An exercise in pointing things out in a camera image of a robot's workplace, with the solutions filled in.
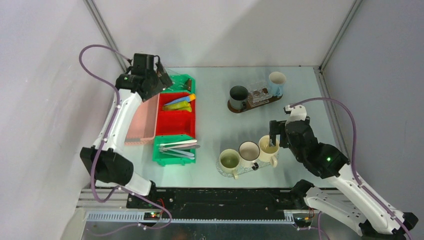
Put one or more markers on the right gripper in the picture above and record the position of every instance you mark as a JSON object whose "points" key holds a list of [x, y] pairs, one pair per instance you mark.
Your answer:
{"points": [[275, 127]]}

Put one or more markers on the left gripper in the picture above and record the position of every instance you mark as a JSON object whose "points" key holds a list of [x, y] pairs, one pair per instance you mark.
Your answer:
{"points": [[163, 81]]}

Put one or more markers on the clear holder with brown ends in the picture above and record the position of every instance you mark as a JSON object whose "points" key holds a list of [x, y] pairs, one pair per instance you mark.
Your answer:
{"points": [[179, 79]]}

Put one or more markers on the cream mug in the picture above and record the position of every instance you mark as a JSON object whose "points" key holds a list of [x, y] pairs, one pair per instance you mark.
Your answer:
{"points": [[268, 150]]}

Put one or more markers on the white ribbed mug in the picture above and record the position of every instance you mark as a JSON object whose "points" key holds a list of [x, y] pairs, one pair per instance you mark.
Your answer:
{"points": [[249, 153]]}

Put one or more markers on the clear acrylic holder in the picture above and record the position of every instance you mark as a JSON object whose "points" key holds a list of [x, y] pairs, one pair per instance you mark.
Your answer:
{"points": [[258, 92]]}

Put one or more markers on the light blue mug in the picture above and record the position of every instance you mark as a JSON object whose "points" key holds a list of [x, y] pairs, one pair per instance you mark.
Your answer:
{"points": [[276, 82]]}

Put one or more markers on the clear textured oval tray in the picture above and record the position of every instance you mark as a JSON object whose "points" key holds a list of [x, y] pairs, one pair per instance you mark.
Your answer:
{"points": [[240, 170]]}

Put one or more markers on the black mug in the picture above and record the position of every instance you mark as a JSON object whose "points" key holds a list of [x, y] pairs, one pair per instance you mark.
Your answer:
{"points": [[238, 97]]}

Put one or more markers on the green mug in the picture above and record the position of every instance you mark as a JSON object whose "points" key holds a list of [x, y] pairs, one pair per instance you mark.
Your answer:
{"points": [[229, 161]]}

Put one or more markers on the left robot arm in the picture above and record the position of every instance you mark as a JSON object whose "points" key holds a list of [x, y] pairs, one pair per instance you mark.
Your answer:
{"points": [[104, 160]]}

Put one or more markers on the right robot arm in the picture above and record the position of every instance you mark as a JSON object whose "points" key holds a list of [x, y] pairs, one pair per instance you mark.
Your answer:
{"points": [[369, 216]]}

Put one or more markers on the brown wooden oval tray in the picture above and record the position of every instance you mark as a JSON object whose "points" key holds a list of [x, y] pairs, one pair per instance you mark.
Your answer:
{"points": [[252, 105]]}

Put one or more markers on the white toothbrush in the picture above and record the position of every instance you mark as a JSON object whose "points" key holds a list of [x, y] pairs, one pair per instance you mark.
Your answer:
{"points": [[191, 141]]}

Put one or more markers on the green bin at back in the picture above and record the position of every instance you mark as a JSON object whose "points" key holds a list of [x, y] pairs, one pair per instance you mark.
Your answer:
{"points": [[188, 89]]}

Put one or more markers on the red plastic bin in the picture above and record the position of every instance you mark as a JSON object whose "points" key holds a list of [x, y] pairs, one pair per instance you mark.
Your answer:
{"points": [[175, 122]]}

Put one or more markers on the pink perforated basket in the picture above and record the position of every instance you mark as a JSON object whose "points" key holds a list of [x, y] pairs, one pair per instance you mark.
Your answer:
{"points": [[142, 129]]}

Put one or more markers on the green bin with toothbrushes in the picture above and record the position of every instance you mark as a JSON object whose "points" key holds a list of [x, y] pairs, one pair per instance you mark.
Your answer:
{"points": [[166, 159]]}

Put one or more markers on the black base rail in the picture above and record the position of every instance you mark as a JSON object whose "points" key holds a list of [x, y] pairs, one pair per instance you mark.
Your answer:
{"points": [[224, 205]]}

